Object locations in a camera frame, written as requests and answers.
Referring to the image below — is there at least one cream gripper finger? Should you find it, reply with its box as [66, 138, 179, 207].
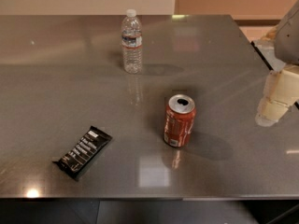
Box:
[255, 64, 299, 127]

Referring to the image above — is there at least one red coke can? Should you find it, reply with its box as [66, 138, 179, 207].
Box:
[164, 94, 196, 147]

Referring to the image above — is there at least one grey side counter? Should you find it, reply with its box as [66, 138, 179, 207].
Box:
[251, 39, 285, 72]

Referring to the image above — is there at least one clear plastic water bottle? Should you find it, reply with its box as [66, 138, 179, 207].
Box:
[121, 9, 142, 74]

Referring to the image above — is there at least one black snack bar wrapper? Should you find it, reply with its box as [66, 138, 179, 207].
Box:
[53, 126, 112, 181]

